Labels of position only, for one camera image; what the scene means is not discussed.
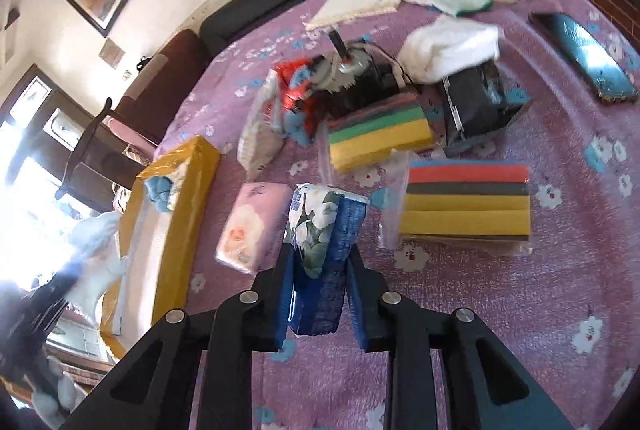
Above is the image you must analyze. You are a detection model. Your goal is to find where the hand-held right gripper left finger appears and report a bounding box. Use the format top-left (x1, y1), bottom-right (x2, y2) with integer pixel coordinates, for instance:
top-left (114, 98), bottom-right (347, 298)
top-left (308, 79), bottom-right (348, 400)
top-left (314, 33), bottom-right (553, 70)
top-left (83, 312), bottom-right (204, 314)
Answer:
top-left (60, 240), bottom-right (296, 430)

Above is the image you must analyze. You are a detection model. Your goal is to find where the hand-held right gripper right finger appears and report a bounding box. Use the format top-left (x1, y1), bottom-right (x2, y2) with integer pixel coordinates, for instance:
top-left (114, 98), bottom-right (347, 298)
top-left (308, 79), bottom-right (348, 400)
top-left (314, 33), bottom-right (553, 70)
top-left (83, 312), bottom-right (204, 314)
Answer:
top-left (345, 242), bottom-right (576, 430)

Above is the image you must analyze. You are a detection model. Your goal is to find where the blue floral tissue pack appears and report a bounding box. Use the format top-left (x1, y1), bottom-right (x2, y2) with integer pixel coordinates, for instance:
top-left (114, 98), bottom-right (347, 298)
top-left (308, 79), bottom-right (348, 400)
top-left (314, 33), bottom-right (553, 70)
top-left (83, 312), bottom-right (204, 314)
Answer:
top-left (285, 182), bottom-right (372, 336)

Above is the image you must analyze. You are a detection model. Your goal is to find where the pink tissue pack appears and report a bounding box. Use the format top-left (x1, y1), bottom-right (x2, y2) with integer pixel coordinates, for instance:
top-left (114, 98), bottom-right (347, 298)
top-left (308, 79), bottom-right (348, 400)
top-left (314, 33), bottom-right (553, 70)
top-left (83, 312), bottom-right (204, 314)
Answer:
top-left (215, 181), bottom-right (293, 275)

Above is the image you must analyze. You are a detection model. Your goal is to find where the yellow bag with items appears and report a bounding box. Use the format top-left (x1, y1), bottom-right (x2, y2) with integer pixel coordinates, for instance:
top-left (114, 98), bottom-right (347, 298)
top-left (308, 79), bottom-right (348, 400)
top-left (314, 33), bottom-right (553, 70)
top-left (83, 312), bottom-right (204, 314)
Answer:
top-left (99, 135), bottom-right (222, 358)

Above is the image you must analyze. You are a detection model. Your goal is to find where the striped sponge pack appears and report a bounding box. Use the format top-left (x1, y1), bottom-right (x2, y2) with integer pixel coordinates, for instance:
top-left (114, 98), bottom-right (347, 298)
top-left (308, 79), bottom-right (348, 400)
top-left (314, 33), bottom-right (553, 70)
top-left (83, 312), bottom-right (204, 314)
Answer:
top-left (380, 150), bottom-right (533, 256)
top-left (320, 92), bottom-right (436, 173)

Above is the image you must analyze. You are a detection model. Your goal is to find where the white patterned tissue pack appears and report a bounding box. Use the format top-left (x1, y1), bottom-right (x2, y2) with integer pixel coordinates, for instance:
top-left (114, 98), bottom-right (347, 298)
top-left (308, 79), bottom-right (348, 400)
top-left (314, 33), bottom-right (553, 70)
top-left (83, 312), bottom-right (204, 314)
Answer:
top-left (237, 70), bottom-right (286, 171)

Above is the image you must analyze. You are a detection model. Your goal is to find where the black plastic packet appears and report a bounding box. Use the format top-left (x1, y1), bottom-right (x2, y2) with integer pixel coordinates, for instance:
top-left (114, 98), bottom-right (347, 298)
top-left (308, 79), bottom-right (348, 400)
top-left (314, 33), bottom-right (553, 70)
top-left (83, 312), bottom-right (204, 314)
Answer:
top-left (440, 60), bottom-right (533, 156)

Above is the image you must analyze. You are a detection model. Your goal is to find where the white towel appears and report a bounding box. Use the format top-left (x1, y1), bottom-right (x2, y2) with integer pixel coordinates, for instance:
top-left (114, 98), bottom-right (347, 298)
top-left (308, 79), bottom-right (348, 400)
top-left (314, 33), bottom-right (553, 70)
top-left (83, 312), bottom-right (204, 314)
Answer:
top-left (397, 17), bottom-right (503, 83)

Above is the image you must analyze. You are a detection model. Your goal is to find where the person's left hand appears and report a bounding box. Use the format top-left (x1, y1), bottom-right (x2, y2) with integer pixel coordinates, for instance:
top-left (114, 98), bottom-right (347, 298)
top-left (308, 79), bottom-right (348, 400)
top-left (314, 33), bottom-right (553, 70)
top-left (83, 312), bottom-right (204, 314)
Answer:
top-left (30, 355), bottom-right (91, 428)

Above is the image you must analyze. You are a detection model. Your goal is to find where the blue rolled cloth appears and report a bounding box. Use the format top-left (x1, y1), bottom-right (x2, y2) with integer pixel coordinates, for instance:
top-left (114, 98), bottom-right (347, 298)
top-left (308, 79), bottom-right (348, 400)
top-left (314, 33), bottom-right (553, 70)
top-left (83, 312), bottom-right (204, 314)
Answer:
top-left (145, 175), bottom-right (188, 213)

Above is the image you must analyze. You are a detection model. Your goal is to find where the blue cloth in red net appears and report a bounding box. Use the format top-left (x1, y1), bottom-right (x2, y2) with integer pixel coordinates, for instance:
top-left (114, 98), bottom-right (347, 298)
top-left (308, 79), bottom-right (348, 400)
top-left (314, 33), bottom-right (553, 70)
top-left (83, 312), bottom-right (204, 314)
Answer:
top-left (280, 100), bottom-right (326, 146)

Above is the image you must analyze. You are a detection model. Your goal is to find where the dark wooden chair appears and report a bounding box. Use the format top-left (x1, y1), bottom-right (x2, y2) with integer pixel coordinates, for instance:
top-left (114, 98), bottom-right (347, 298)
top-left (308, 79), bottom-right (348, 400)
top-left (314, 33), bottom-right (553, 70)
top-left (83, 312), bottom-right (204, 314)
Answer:
top-left (115, 27), bottom-right (211, 146)
top-left (55, 97), bottom-right (131, 211)

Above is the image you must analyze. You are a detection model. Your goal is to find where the purple floral tablecloth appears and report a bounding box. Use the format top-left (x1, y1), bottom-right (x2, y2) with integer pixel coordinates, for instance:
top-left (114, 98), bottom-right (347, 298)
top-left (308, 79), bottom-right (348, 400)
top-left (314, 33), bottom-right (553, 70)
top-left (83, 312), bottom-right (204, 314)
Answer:
top-left (155, 0), bottom-right (640, 430)

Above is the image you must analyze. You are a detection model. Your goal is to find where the black electric motor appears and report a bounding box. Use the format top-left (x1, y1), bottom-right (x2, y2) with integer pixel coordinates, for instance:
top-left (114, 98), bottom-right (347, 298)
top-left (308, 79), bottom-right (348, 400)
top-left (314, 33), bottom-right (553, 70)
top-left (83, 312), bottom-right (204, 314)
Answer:
top-left (310, 30), bottom-right (406, 116)

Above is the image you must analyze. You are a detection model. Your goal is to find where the red plastic bag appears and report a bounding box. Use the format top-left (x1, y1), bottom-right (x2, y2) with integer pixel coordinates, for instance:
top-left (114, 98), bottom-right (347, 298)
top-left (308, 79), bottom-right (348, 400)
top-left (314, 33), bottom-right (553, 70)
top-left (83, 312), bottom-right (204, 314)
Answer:
top-left (274, 60), bottom-right (321, 111)

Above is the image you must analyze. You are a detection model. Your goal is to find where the wooden framed window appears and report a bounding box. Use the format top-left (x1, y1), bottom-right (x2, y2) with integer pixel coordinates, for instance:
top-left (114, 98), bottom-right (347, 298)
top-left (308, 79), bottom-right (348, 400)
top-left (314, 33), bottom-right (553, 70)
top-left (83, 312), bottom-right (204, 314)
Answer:
top-left (0, 65), bottom-right (101, 236)

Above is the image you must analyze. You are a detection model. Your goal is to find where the white paper notebook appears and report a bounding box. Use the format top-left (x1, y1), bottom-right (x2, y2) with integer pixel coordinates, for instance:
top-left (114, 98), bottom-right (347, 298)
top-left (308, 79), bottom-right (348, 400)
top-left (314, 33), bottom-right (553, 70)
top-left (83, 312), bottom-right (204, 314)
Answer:
top-left (304, 0), bottom-right (411, 31)

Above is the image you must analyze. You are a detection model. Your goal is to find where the black smartphone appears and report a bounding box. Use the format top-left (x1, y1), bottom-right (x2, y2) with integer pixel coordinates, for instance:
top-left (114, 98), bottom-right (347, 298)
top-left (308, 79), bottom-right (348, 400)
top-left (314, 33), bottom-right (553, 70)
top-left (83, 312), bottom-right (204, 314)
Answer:
top-left (529, 11), bottom-right (640, 105)

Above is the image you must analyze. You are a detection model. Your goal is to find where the small framed wall picture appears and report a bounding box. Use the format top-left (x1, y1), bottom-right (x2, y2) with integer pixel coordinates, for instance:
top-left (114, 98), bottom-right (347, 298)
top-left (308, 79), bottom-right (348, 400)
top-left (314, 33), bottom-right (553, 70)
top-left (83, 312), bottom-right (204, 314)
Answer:
top-left (98, 37), bottom-right (126, 70)

